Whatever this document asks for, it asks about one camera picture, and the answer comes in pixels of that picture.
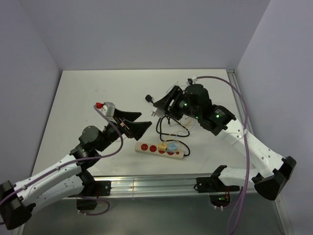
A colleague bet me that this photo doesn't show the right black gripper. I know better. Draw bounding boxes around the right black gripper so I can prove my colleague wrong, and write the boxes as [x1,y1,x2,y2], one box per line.
[153,85,201,121]

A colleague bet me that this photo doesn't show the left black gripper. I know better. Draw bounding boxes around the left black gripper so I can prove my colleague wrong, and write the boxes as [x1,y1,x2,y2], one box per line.
[96,108,151,152]

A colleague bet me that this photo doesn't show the white charger adapter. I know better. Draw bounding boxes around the white charger adapter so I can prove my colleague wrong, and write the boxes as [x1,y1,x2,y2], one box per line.
[151,108,164,118]

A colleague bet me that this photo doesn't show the yellow charger cable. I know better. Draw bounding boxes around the yellow charger cable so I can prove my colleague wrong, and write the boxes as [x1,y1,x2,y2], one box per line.
[161,116,194,150]

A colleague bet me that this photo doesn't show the yellow charger plug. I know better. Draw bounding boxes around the yellow charger plug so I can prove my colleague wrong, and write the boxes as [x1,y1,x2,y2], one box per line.
[157,142,167,152]

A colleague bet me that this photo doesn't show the blue charger plug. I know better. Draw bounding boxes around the blue charger plug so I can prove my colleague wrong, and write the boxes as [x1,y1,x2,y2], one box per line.
[167,143,178,151]

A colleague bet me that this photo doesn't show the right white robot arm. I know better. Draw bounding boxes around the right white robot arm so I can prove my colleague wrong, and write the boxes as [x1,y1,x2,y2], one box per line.
[153,84,296,201]

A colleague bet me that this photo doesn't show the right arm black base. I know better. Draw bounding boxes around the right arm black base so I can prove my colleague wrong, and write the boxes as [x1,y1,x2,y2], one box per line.
[194,165,241,210]

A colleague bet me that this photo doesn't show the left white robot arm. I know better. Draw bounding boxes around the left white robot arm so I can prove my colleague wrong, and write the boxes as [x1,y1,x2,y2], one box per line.
[0,110,152,230]

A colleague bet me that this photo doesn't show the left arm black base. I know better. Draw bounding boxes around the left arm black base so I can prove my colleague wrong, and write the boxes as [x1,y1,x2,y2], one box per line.
[71,170,112,216]

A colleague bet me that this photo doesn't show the beige power strip red sockets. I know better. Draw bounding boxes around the beige power strip red sockets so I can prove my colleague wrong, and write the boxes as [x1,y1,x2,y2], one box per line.
[134,142,184,160]

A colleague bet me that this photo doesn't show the black power strip cord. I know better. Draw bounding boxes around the black power strip cord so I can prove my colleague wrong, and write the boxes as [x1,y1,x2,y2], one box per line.
[144,94,195,157]

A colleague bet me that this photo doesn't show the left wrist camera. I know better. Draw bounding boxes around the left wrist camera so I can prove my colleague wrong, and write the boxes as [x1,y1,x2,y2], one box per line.
[95,102,115,121]

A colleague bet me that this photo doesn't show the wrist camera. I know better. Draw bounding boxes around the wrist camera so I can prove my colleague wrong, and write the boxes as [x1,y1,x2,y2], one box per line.
[187,76,198,86]
[95,102,115,121]

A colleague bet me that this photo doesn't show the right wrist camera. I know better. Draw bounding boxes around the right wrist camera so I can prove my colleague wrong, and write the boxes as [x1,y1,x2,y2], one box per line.
[187,76,198,86]

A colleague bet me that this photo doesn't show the right side aluminium rail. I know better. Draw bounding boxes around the right side aluminium rail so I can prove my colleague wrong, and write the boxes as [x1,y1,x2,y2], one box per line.
[226,69,249,122]

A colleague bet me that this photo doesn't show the aluminium mounting rail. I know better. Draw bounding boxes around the aluminium mounting rail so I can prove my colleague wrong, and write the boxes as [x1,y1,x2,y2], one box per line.
[26,172,281,200]

